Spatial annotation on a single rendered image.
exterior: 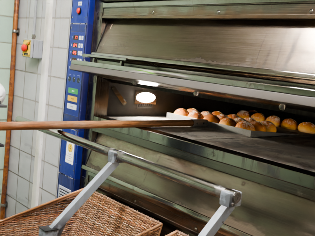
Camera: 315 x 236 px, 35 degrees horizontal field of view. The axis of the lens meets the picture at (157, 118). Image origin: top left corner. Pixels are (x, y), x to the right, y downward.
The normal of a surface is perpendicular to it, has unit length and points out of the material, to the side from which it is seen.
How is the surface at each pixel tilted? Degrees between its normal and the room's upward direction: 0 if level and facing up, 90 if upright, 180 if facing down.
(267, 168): 90
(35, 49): 90
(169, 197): 70
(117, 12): 90
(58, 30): 90
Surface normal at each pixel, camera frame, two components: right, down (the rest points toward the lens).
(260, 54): -0.68, -0.34
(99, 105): 0.64, 0.15
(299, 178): -0.76, 0.00
